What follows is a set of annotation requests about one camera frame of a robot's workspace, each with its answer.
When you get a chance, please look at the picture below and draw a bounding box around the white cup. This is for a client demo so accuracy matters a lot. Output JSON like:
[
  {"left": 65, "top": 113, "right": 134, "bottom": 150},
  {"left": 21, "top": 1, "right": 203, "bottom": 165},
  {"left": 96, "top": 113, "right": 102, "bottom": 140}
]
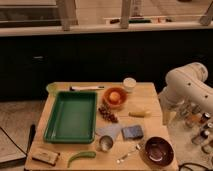
[{"left": 123, "top": 77, "right": 136, "bottom": 93}]

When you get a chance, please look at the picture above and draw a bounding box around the orange bowl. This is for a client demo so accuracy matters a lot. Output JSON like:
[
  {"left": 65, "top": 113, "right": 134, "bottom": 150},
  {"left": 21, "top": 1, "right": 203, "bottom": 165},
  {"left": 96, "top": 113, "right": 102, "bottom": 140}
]
[{"left": 102, "top": 87, "right": 127, "bottom": 109}]

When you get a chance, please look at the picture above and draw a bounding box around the metal spoon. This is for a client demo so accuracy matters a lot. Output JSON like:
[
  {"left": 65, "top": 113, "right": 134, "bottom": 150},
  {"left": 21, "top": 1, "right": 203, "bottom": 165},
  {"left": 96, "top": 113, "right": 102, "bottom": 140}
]
[{"left": 116, "top": 144, "right": 142, "bottom": 164}]

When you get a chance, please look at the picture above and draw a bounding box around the grey cloth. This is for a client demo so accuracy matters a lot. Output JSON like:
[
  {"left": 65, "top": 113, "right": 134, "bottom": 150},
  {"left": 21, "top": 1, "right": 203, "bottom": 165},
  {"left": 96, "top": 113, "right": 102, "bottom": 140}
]
[{"left": 95, "top": 123, "right": 122, "bottom": 140}]

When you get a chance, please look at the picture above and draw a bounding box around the blue sponge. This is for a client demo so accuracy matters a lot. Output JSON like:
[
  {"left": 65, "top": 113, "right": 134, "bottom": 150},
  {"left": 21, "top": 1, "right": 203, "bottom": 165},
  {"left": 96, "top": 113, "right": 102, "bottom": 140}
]
[{"left": 122, "top": 125, "right": 144, "bottom": 140}]

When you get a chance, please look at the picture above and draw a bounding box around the wooden block brush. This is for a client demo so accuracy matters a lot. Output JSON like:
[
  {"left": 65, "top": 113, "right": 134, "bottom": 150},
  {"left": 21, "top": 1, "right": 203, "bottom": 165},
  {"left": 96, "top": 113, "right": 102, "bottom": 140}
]
[{"left": 32, "top": 148, "right": 60, "bottom": 166}]

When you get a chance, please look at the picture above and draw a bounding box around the black handle tool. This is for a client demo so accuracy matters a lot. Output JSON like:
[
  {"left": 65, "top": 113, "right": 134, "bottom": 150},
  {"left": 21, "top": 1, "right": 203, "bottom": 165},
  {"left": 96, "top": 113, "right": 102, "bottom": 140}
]
[{"left": 27, "top": 124, "right": 36, "bottom": 153}]

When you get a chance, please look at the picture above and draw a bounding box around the black cable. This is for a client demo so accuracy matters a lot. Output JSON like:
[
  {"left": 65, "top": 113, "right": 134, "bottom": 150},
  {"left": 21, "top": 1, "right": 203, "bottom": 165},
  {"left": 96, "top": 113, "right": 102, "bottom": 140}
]
[{"left": 177, "top": 161, "right": 212, "bottom": 171}]

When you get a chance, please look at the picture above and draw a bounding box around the dark purple bowl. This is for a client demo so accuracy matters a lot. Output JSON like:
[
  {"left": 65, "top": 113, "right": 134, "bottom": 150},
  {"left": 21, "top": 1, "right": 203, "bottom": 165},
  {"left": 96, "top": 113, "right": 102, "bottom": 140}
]
[{"left": 145, "top": 137, "right": 174, "bottom": 167}]

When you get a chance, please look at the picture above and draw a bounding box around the metal cup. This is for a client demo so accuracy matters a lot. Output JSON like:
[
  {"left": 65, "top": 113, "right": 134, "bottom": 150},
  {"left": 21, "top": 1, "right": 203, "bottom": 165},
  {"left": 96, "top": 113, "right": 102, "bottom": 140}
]
[{"left": 99, "top": 135, "right": 113, "bottom": 152}]

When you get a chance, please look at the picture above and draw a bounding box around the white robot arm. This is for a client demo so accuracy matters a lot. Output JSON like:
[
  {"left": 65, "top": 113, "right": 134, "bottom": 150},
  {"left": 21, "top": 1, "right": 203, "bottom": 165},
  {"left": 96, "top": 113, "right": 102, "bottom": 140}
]
[{"left": 158, "top": 62, "right": 213, "bottom": 125}]

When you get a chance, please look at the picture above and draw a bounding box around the yellow banana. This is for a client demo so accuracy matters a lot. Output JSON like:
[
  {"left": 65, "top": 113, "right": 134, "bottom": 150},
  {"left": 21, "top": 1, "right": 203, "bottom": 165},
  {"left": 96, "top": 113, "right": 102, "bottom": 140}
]
[{"left": 129, "top": 109, "right": 151, "bottom": 118}]

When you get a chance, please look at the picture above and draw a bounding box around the orange fruit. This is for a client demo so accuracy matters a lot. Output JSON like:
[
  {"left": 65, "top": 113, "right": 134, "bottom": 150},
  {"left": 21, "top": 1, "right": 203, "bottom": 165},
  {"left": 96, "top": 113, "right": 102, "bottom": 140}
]
[{"left": 109, "top": 92, "right": 120, "bottom": 102}]

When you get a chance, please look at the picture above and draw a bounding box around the bunch of dark grapes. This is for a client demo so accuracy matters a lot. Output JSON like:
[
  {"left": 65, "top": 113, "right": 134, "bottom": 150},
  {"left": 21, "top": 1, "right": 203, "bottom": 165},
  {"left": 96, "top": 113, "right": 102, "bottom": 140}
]
[{"left": 98, "top": 105, "right": 118, "bottom": 123}]

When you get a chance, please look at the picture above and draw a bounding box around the green plastic tray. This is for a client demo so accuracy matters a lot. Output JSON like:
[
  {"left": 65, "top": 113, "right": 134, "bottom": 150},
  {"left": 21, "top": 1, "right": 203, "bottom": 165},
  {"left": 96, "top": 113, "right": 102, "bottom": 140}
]
[{"left": 43, "top": 91, "right": 97, "bottom": 144}]

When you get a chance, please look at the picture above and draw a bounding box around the green chili pepper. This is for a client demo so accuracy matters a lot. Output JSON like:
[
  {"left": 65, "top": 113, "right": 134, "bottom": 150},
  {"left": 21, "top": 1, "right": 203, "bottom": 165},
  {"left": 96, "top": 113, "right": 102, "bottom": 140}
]
[{"left": 67, "top": 151, "right": 96, "bottom": 168}]

